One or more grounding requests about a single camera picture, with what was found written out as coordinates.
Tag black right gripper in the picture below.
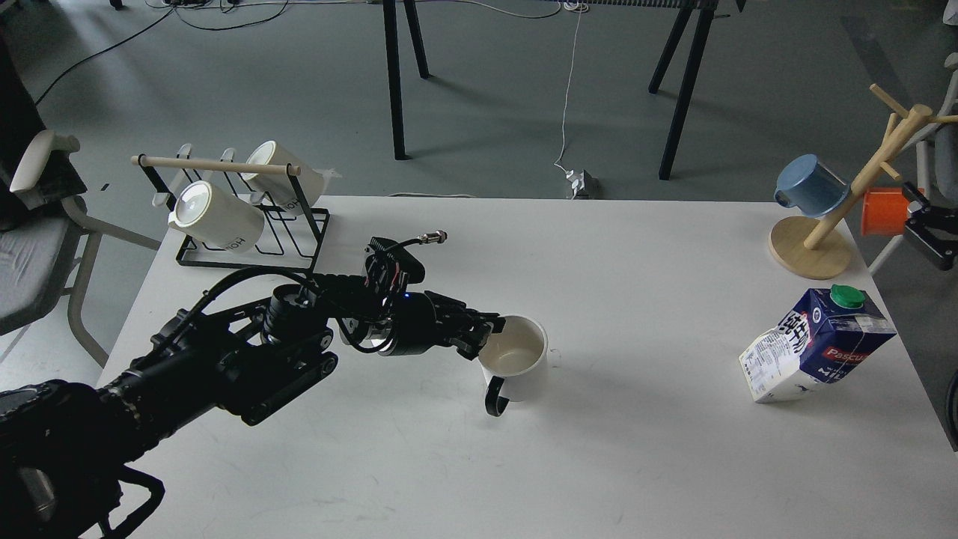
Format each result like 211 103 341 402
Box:
901 182 957 272

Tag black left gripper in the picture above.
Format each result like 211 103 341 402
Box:
340 290 506 361

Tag white mug black handle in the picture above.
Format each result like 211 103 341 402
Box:
477 314 550 417

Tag blue white milk carton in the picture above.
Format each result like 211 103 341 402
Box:
739 285 897 404

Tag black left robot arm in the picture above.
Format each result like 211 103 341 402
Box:
1 265 505 538

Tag orange mug on tree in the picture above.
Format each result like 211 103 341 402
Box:
860 187 911 237

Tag wooden mug tree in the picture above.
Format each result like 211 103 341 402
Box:
769 83 957 280

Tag blue mug on tree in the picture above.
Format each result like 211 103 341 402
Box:
773 153 851 218

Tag grey power adapter on floor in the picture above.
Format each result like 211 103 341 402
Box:
566 170 601 199

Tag white mug rear on rack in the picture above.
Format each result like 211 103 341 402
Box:
242 140 326 216

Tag white mug on rack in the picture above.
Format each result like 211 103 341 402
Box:
242 140 326 216
168 180 266 253

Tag white mug front on rack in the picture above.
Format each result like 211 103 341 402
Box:
168 180 266 253

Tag black table legs right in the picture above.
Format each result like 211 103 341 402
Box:
647 1 719 181

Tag black table legs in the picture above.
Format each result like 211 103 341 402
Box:
647 1 719 181
381 1 431 161

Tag black table legs left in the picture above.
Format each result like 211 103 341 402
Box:
381 1 431 161

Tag grey chair left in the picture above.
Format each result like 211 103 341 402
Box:
0 130 162 368

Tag black wire mug rack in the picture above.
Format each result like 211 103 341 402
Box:
131 149 331 273

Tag white cable on floor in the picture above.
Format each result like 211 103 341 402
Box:
389 0 592 199

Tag black cables on floor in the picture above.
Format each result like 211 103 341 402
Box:
34 0 300 106

